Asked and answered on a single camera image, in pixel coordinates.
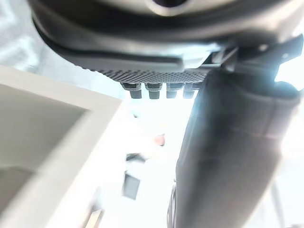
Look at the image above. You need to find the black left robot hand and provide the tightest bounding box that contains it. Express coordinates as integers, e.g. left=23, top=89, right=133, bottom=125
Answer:
left=26, top=0, right=304, bottom=228

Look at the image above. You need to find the dark grey rectangular object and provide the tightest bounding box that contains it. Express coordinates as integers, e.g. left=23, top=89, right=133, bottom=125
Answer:
left=122, top=171, right=141, bottom=200

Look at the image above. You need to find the white open shelf cabinet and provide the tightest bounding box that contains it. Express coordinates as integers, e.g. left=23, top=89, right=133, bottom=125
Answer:
left=0, top=64, right=123, bottom=228

